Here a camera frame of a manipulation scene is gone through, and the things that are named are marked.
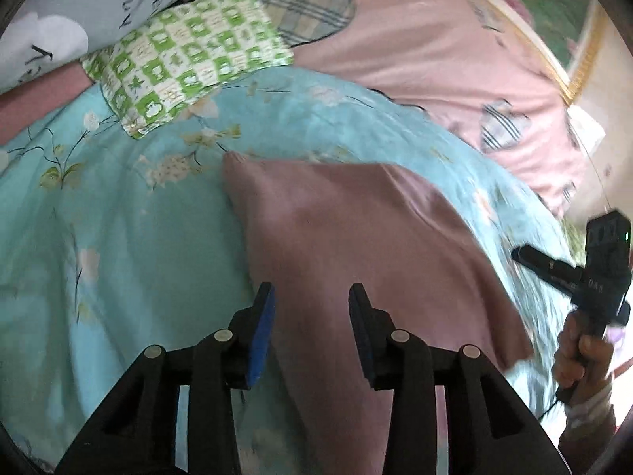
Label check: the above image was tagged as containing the grey printed pillow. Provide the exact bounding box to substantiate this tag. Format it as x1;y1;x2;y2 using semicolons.
0;0;223;95

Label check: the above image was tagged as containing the framed landscape painting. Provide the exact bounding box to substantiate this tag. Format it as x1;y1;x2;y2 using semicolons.
445;0;606;105

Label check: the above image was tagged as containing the pink cloth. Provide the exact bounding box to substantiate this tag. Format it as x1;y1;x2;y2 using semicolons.
0;59;100;146

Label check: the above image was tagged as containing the green checked pillow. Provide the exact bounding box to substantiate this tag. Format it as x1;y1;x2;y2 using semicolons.
81;0;295;139

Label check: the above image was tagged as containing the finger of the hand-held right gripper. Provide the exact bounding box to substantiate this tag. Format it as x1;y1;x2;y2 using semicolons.
511;244;587;302

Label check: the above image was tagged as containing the person's right hand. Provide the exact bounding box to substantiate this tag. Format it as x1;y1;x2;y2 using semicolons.
551;309;616;401

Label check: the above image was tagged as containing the pink heart-print quilt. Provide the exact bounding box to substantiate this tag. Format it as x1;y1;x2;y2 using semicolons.
218;0;589;219

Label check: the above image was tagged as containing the purple knitted sweater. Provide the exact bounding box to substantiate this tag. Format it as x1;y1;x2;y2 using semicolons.
222;153;535;475

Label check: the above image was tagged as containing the person's right forearm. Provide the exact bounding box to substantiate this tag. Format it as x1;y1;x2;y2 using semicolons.
556;381;619;456

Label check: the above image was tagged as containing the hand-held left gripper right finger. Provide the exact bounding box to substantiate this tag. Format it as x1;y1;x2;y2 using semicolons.
347;283;572;475

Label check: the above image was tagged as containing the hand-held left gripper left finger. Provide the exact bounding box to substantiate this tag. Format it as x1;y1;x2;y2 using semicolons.
54;282;276;475

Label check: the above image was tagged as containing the blue floral bedsheet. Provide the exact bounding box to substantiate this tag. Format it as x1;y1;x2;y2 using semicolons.
0;66;579;475

